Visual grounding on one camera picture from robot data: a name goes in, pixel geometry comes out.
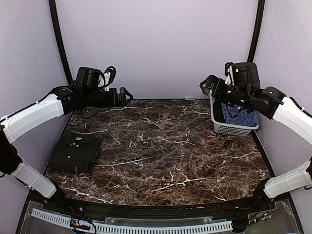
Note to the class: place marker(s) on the white slotted cable duct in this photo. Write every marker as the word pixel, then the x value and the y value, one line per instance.
pixel 135 226

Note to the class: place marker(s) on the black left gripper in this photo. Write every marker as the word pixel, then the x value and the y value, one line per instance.
pixel 113 102

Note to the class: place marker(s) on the left black corner post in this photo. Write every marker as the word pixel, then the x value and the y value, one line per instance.
pixel 59 40

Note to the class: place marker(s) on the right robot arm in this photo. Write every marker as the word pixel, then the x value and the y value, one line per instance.
pixel 273 104

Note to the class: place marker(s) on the folded black striped shirt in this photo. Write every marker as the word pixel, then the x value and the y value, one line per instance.
pixel 75 152

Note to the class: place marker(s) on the black corner post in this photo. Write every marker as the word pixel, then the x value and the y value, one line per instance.
pixel 256 30
pixel 59 40

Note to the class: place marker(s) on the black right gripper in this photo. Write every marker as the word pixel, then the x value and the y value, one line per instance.
pixel 211 80

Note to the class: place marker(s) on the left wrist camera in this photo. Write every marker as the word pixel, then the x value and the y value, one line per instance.
pixel 89 77

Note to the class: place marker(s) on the white plastic laundry basket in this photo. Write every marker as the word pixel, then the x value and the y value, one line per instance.
pixel 219 123

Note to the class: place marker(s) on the blue checkered long sleeve shirt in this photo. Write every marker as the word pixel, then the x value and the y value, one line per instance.
pixel 238 115

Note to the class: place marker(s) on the right black corner post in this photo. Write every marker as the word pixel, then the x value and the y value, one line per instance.
pixel 256 30

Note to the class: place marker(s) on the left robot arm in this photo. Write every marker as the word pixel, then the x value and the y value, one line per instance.
pixel 60 101

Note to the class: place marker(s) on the black front rail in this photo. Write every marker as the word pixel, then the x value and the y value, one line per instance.
pixel 242 208

